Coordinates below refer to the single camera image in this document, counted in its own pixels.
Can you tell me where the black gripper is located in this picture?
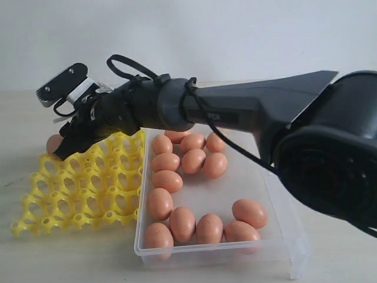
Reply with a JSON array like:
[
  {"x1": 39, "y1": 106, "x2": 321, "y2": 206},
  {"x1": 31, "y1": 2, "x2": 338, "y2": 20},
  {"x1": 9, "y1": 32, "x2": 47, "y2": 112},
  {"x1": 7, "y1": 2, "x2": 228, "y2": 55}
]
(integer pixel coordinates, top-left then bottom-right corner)
[{"x1": 54, "y1": 84, "x2": 140, "y2": 161}]

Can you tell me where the brown egg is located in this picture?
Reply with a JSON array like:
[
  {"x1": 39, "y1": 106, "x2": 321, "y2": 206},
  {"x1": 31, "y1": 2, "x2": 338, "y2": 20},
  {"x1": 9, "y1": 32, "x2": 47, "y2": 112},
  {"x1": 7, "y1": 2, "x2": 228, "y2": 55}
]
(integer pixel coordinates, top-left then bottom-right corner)
[
  {"x1": 164, "y1": 130, "x2": 191, "y2": 144},
  {"x1": 151, "y1": 170, "x2": 183, "y2": 193},
  {"x1": 151, "y1": 134, "x2": 173, "y2": 155},
  {"x1": 144, "y1": 222, "x2": 174, "y2": 249},
  {"x1": 206, "y1": 132, "x2": 226, "y2": 153},
  {"x1": 196, "y1": 213, "x2": 223, "y2": 244},
  {"x1": 181, "y1": 149, "x2": 206, "y2": 175},
  {"x1": 148, "y1": 187, "x2": 173, "y2": 221},
  {"x1": 180, "y1": 133, "x2": 206, "y2": 153},
  {"x1": 232, "y1": 199, "x2": 268, "y2": 229},
  {"x1": 224, "y1": 221, "x2": 260, "y2": 242},
  {"x1": 46, "y1": 134, "x2": 63, "y2": 155},
  {"x1": 151, "y1": 153, "x2": 181, "y2": 172},
  {"x1": 169, "y1": 206, "x2": 196, "y2": 243},
  {"x1": 203, "y1": 153, "x2": 228, "y2": 179}
]

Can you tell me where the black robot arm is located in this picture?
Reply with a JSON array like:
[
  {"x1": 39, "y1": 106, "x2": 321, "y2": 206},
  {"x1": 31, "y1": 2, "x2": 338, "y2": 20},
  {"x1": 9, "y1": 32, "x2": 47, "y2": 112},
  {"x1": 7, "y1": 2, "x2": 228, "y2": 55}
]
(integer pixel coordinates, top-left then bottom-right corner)
[{"x1": 55, "y1": 71, "x2": 376, "y2": 236}]

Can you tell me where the yellow plastic egg tray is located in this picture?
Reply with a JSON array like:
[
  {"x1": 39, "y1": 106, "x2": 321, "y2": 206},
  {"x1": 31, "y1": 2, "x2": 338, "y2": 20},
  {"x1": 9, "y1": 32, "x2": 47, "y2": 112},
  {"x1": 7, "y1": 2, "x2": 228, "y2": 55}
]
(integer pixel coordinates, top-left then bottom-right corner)
[{"x1": 11, "y1": 130, "x2": 146, "y2": 237}]

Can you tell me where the clear plastic container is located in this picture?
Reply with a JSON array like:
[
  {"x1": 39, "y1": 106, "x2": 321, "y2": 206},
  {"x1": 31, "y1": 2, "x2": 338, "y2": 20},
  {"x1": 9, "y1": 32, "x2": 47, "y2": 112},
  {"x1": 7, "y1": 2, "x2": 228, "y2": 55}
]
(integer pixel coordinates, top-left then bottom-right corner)
[{"x1": 134, "y1": 130, "x2": 310, "y2": 279}]

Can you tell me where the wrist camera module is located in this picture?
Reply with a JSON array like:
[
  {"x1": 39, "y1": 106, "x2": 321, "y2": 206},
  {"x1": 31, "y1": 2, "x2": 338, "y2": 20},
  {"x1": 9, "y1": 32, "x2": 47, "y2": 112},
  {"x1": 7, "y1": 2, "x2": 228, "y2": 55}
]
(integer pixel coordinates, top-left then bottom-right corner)
[{"x1": 36, "y1": 62, "x2": 99, "y2": 108}]

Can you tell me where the black cable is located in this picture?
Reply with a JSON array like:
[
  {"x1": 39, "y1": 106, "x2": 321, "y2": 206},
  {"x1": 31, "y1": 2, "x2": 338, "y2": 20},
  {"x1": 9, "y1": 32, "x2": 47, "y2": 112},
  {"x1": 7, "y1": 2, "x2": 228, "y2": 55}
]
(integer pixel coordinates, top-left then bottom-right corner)
[{"x1": 52, "y1": 54, "x2": 283, "y2": 176}]

